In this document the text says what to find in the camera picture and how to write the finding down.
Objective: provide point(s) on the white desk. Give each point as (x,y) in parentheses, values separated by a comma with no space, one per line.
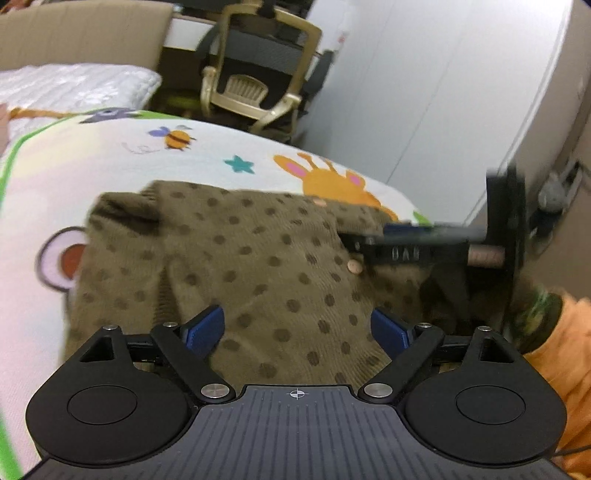
(192,34)

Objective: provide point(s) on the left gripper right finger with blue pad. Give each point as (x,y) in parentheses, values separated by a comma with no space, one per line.
(429,367)

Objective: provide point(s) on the cartoon giraffe play mat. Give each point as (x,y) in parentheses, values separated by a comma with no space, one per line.
(51,180)

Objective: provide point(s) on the grey plush toy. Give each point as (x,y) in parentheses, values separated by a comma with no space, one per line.
(553,196)

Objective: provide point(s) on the beige mesh office chair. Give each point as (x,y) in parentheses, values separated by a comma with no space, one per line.
(262,69)

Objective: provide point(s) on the orange camouflage clothing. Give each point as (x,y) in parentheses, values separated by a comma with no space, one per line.
(551,329)

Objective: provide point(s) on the white quilted mattress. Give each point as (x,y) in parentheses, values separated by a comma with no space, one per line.
(78,88)

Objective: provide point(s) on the beige upholstered headboard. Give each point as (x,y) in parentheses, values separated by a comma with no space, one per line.
(72,32)

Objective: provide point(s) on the brown polka dot corduroy garment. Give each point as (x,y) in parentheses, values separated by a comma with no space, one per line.
(296,303)

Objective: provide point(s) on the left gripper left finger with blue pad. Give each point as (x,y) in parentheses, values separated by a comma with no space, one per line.
(163,367)

